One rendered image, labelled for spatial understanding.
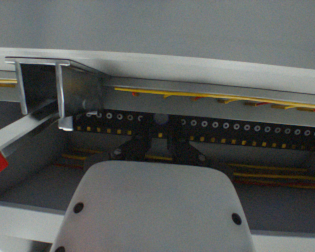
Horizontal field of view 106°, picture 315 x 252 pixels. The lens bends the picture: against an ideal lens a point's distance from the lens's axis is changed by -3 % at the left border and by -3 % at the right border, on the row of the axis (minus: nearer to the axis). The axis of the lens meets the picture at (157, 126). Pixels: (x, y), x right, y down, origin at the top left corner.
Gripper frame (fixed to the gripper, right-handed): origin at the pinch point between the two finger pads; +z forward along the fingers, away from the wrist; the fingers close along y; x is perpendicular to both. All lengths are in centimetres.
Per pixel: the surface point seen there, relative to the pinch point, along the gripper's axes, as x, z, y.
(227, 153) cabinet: -15.2, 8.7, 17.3
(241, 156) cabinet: -15.7, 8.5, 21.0
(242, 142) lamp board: -8.3, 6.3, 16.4
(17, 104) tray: -1.7, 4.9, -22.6
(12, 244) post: -19.2, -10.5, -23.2
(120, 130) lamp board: -8.1, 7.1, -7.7
